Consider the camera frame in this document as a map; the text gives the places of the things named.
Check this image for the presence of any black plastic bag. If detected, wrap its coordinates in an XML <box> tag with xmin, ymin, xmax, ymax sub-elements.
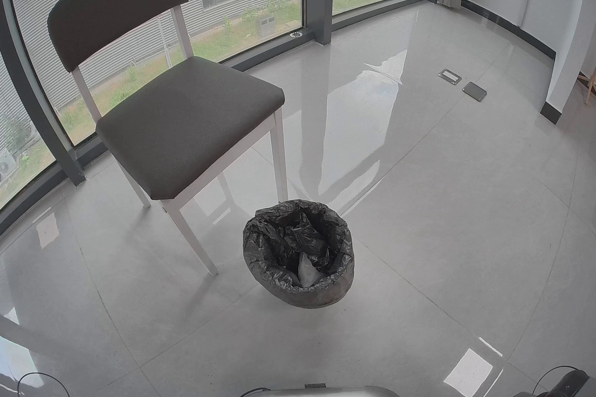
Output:
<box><xmin>242</xmin><ymin>198</ymin><xmax>356</xmax><ymax>309</ymax></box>

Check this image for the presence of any crumpled white paper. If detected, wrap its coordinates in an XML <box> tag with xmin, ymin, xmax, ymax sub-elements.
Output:
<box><xmin>296</xmin><ymin>252</ymin><xmax>327</xmax><ymax>287</ymax></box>

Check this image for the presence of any grey padded white chair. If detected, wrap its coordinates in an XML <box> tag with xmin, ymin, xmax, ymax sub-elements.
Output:
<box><xmin>47</xmin><ymin>0</ymin><xmax>290</xmax><ymax>278</ymax></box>

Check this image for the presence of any wooden stand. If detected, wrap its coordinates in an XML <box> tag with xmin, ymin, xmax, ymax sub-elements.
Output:
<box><xmin>577</xmin><ymin>65</ymin><xmax>596</xmax><ymax>105</ymax></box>

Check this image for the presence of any black cable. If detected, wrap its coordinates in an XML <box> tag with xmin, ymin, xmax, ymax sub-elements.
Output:
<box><xmin>532</xmin><ymin>365</ymin><xmax>579</xmax><ymax>396</ymax></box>
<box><xmin>15</xmin><ymin>371</ymin><xmax>67</xmax><ymax>397</ymax></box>

